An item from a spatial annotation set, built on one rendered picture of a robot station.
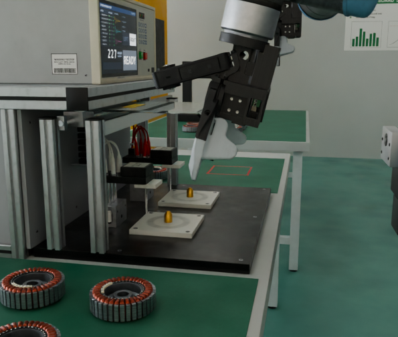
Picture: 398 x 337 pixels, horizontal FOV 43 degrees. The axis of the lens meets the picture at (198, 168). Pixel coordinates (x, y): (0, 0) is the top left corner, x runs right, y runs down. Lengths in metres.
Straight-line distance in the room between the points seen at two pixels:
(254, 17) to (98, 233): 0.59
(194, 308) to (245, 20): 0.49
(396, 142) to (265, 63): 0.72
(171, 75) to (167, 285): 0.43
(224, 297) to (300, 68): 5.65
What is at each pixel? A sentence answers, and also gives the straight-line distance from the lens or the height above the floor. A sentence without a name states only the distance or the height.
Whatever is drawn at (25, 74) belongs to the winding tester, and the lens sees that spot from 1.24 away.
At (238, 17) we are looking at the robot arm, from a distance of 0.70.
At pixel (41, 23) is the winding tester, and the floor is 1.25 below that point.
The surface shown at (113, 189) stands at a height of 0.85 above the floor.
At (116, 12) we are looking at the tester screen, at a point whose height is 1.28.
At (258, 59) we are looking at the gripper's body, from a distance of 0.72.
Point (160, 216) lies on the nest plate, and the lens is 1.29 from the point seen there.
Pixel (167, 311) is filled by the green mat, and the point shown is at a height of 0.75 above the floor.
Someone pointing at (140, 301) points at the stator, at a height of 0.78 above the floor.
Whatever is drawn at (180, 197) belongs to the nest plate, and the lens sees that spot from 1.47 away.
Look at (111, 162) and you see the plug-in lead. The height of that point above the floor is 0.93.
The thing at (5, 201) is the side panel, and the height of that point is 0.87.
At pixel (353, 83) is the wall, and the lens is 6.50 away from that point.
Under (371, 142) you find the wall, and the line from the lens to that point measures 6.60.
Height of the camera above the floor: 1.16
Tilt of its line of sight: 12 degrees down
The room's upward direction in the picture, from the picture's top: straight up
